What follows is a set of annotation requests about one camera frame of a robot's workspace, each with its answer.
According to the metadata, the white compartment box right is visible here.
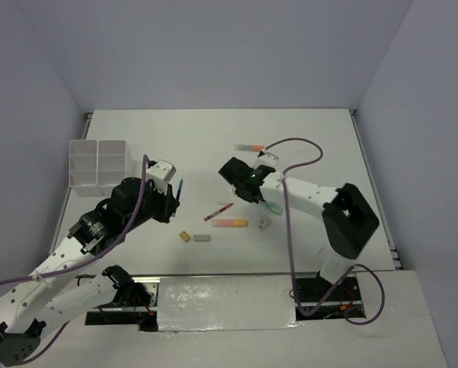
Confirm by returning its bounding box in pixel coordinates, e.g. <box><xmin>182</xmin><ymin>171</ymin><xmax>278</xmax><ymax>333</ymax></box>
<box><xmin>97</xmin><ymin>140</ymin><xmax>134</xmax><ymax>196</ymax></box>

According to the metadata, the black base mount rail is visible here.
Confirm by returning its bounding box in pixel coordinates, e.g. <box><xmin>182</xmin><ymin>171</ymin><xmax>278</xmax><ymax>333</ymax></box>
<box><xmin>85</xmin><ymin>275</ymin><xmax>365</xmax><ymax>333</ymax></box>

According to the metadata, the white compartment box left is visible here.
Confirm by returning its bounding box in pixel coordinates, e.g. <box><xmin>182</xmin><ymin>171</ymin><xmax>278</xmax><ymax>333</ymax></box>
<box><xmin>68</xmin><ymin>140</ymin><xmax>97</xmax><ymax>188</ymax></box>

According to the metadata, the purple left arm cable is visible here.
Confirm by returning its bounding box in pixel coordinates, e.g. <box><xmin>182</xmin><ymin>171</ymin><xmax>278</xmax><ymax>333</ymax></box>
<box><xmin>0</xmin><ymin>154</ymin><xmax>153</xmax><ymax>365</ymax></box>

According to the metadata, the red pen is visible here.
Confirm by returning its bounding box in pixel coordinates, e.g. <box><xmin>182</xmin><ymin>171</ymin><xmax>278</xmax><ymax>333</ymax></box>
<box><xmin>204</xmin><ymin>202</ymin><xmax>234</xmax><ymax>222</ymax></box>

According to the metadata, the grey eraser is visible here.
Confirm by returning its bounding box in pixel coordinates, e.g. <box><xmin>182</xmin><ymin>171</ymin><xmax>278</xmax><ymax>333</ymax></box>
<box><xmin>193</xmin><ymin>235</ymin><xmax>211</xmax><ymax>242</ymax></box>

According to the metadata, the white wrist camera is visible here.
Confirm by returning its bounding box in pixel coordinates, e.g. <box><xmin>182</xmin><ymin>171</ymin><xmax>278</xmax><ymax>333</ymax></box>
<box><xmin>146</xmin><ymin>160</ymin><xmax>176</xmax><ymax>195</ymax></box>
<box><xmin>252</xmin><ymin>150</ymin><xmax>279</xmax><ymax>169</ymax></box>

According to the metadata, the white compartment box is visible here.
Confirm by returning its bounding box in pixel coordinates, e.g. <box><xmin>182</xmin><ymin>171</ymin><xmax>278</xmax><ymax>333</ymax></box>
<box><xmin>97</xmin><ymin>140</ymin><xmax>134</xmax><ymax>196</ymax></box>
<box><xmin>68</xmin><ymin>140</ymin><xmax>97</xmax><ymax>188</ymax></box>

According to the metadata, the white taped cover panel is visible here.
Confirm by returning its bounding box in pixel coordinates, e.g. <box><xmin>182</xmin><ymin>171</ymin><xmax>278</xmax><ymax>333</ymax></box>
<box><xmin>157</xmin><ymin>275</ymin><xmax>299</xmax><ymax>332</ymax></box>

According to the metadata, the white red small box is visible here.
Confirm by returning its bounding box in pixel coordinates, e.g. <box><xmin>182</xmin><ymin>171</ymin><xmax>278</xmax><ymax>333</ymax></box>
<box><xmin>257</xmin><ymin>215</ymin><xmax>273</xmax><ymax>232</ymax></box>

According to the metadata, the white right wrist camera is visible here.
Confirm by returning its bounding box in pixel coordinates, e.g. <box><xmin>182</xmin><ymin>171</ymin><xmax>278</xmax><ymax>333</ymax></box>
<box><xmin>252</xmin><ymin>150</ymin><xmax>279</xmax><ymax>169</ymax></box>

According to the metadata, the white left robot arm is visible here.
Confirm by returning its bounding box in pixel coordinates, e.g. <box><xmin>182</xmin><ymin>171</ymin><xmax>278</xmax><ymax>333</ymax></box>
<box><xmin>0</xmin><ymin>176</ymin><xmax>179</xmax><ymax>367</ymax></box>

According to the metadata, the pink orange highlighter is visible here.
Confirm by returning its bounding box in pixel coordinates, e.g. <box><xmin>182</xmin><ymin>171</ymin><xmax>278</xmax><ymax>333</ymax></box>
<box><xmin>211</xmin><ymin>218</ymin><xmax>248</xmax><ymax>228</ymax></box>

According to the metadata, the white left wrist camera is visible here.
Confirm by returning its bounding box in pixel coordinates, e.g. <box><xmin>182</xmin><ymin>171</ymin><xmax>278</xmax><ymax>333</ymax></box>
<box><xmin>146</xmin><ymin>160</ymin><xmax>176</xmax><ymax>195</ymax></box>

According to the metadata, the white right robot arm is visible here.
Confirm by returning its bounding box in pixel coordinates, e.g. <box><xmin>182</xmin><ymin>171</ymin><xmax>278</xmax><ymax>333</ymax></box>
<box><xmin>218</xmin><ymin>153</ymin><xmax>379</xmax><ymax>300</ymax></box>

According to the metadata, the orange grey utility knife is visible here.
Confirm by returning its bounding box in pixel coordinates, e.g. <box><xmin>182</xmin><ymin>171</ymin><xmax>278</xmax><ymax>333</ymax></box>
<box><xmin>234</xmin><ymin>144</ymin><xmax>265</xmax><ymax>152</ymax></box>

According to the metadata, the blue pen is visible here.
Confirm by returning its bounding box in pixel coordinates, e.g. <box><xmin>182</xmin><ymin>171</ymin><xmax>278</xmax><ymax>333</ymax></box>
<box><xmin>175</xmin><ymin>178</ymin><xmax>184</xmax><ymax>202</ymax></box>

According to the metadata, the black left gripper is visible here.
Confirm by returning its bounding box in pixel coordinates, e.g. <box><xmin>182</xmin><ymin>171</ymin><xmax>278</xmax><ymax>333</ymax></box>
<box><xmin>125</xmin><ymin>180</ymin><xmax>180</xmax><ymax>232</ymax></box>

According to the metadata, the yellow eraser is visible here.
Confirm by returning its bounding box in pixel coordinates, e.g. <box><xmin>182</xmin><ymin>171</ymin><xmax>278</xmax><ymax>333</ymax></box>
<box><xmin>179</xmin><ymin>231</ymin><xmax>191</xmax><ymax>242</ymax></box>

